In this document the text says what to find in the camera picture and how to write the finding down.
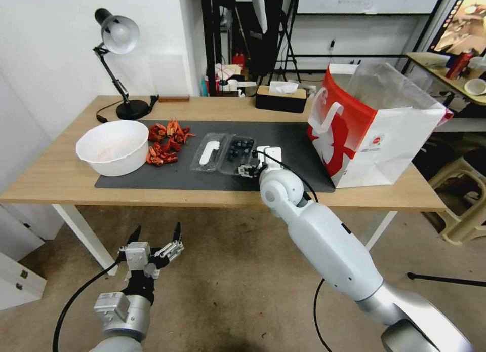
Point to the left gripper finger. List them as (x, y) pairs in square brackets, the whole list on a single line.
[(171, 250), (133, 238)]

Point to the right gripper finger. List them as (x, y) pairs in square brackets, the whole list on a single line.
[(247, 171), (256, 152)]

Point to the clear plastic takeout container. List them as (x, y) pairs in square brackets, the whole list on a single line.
[(212, 166)]

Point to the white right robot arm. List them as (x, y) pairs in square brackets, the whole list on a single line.
[(326, 245)]

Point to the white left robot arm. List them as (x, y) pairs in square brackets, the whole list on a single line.
[(125, 321)]

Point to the white oblong container label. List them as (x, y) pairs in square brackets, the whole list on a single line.
[(209, 152)]

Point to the black tissue box wooden lid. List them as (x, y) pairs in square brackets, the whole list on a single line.
[(279, 103)]

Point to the red white takeout bag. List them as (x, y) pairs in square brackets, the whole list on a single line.
[(379, 154)]

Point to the black desk mat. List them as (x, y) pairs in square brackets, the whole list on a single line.
[(171, 181)]

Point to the white tissue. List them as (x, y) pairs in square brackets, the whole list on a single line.
[(283, 87)]

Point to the red crayfish shell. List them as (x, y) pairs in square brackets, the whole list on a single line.
[(173, 143), (156, 131), (155, 150), (175, 126), (161, 160), (187, 134)]

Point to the white round bowl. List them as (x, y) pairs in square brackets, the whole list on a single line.
[(114, 162)]

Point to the white cardboard box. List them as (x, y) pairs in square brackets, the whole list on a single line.
[(227, 71)]

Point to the wooden table white legs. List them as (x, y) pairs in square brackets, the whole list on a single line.
[(57, 169)]

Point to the black light stand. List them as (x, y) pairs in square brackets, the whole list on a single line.
[(286, 44)]

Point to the black metal rack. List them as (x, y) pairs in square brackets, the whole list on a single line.
[(216, 33)]

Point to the white drawer cabinet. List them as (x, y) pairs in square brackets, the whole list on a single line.
[(15, 283)]

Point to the black desk lamp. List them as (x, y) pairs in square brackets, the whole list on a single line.
[(131, 109)]

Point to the white softbox panel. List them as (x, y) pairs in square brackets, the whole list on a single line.
[(259, 6)]

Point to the beige side table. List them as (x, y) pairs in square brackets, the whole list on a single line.
[(429, 63)]

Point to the beige plastic stool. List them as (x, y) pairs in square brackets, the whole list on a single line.
[(461, 219)]

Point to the black tripod leg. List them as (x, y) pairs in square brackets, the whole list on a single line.
[(448, 279)]

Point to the red bottle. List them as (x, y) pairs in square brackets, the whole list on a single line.
[(457, 65)]

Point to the computer monitor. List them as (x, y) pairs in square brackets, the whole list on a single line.
[(463, 21)]

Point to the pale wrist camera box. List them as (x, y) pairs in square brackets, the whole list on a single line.
[(274, 156), (137, 256)]

